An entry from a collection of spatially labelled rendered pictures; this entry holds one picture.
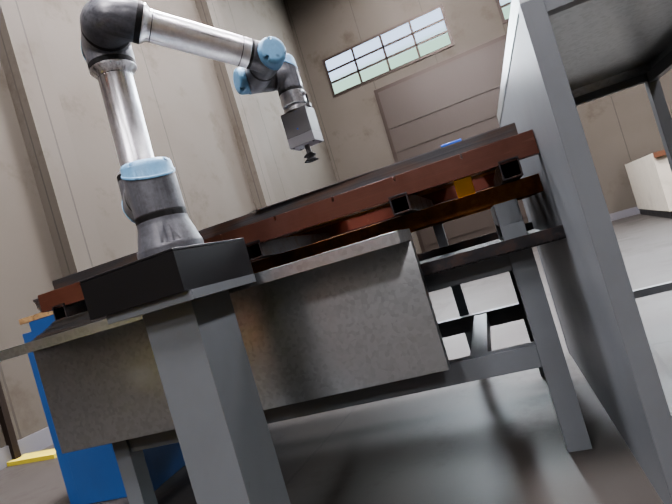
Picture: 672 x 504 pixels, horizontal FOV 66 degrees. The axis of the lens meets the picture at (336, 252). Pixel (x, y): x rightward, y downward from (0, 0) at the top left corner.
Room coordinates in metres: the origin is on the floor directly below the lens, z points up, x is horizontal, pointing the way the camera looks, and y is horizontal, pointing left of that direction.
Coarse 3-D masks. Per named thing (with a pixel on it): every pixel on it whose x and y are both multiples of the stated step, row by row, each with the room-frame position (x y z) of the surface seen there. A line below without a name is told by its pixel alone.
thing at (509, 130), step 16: (512, 128) 1.32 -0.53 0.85; (464, 144) 1.35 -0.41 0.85; (480, 144) 1.34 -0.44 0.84; (416, 160) 1.39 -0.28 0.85; (432, 160) 1.38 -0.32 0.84; (368, 176) 1.43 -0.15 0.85; (384, 176) 1.42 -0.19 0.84; (320, 192) 1.47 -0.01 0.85; (336, 192) 1.46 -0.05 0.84; (272, 208) 1.52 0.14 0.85; (288, 208) 1.50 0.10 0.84; (224, 224) 1.56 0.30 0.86; (240, 224) 1.55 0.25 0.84; (320, 224) 2.12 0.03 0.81; (128, 256) 1.67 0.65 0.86; (80, 272) 1.72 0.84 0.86; (96, 272) 1.70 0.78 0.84
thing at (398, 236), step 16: (368, 240) 1.20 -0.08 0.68; (384, 240) 1.18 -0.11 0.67; (400, 240) 1.18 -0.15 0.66; (320, 256) 1.23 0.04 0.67; (336, 256) 1.22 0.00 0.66; (352, 256) 1.21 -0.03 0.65; (272, 272) 1.27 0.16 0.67; (288, 272) 1.26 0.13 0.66; (240, 288) 1.29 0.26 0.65; (128, 320) 1.39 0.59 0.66; (48, 336) 1.47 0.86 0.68; (64, 336) 1.46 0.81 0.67; (80, 336) 1.44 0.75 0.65; (0, 352) 1.53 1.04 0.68; (16, 352) 1.51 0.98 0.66
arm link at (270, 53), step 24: (96, 0) 1.17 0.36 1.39; (120, 0) 1.17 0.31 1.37; (96, 24) 1.17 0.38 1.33; (120, 24) 1.17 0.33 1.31; (144, 24) 1.19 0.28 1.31; (168, 24) 1.21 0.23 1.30; (192, 24) 1.24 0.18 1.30; (192, 48) 1.25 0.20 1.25; (216, 48) 1.26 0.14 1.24; (240, 48) 1.28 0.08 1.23; (264, 48) 1.29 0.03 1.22; (264, 72) 1.35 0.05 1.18
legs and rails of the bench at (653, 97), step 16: (544, 0) 0.94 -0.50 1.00; (560, 0) 0.93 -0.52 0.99; (576, 0) 0.92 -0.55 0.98; (656, 64) 1.88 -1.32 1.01; (640, 80) 2.00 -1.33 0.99; (656, 80) 1.98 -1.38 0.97; (592, 96) 2.05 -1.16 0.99; (656, 96) 1.99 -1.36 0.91; (656, 112) 2.00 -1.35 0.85; (640, 288) 2.09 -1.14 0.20; (656, 288) 2.05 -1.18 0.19
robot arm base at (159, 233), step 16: (176, 208) 1.15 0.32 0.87; (144, 224) 1.13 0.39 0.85; (160, 224) 1.12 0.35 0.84; (176, 224) 1.14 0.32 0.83; (192, 224) 1.18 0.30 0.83; (144, 240) 1.12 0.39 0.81; (160, 240) 1.11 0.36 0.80; (176, 240) 1.12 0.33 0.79; (192, 240) 1.14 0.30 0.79; (144, 256) 1.12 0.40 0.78
